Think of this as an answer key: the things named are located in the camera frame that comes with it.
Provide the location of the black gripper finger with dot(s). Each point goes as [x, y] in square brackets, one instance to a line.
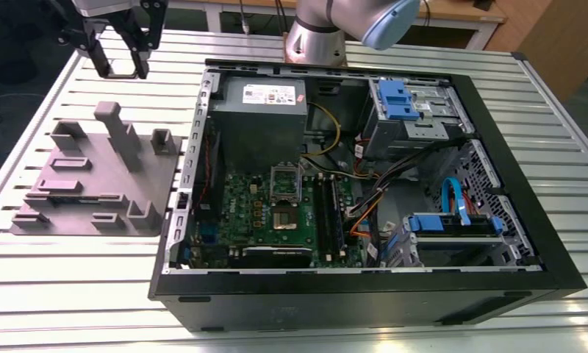
[87, 36]
[146, 29]

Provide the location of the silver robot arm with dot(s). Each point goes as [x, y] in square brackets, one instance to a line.
[313, 40]

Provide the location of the CPU socket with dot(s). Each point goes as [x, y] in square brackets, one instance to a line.
[285, 217]

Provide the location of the grey power supply unit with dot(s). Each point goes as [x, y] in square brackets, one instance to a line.
[258, 132]

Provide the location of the grey parts rack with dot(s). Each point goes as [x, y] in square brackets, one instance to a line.
[102, 173]

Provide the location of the green RAM stick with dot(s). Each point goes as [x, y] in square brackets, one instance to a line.
[73, 200]

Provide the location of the green motherboard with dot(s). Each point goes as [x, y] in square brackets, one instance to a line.
[239, 206]

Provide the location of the blue drive carrier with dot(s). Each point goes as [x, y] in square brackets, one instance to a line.
[396, 99]

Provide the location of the blue VGA port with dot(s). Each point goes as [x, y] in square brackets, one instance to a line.
[185, 255]

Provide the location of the silver drive cage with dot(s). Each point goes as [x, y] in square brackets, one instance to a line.
[421, 132]

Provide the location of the black RAM stick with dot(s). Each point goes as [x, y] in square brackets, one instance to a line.
[337, 217]

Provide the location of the black graphics card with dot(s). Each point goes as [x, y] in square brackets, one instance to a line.
[274, 255]

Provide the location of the hard disk in blue carrier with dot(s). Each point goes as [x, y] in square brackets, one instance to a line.
[428, 223]

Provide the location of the wooden cabinet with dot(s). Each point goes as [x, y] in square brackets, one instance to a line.
[558, 48]

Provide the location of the black PC case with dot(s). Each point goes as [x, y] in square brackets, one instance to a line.
[372, 294]

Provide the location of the silver disk bay cage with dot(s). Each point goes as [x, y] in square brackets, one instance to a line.
[512, 250]

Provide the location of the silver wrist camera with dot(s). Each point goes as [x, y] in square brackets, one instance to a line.
[102, 7]

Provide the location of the wooden desk white frame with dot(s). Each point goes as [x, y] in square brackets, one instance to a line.
[470, 16]

